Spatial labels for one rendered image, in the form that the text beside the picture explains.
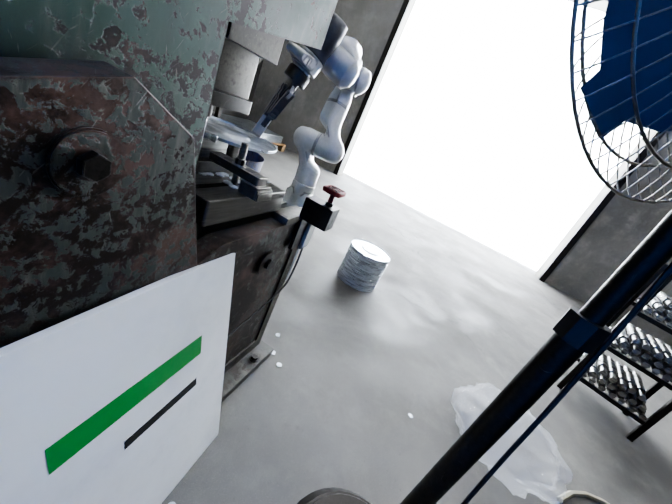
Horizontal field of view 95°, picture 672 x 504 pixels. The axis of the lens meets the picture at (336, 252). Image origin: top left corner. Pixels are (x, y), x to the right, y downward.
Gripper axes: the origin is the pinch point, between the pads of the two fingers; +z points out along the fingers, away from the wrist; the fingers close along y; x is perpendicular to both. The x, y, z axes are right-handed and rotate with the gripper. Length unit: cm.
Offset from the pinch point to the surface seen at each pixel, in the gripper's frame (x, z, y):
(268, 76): -91, -52, 524
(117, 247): 21, 23, -61
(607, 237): -473, -175, 96
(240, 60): 17.1, -9.2, -21.9
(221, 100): 16.5, 0.1, -27.6
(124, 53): 31, 1, -54
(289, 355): -58, 67, -20
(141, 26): 31, -2, -53
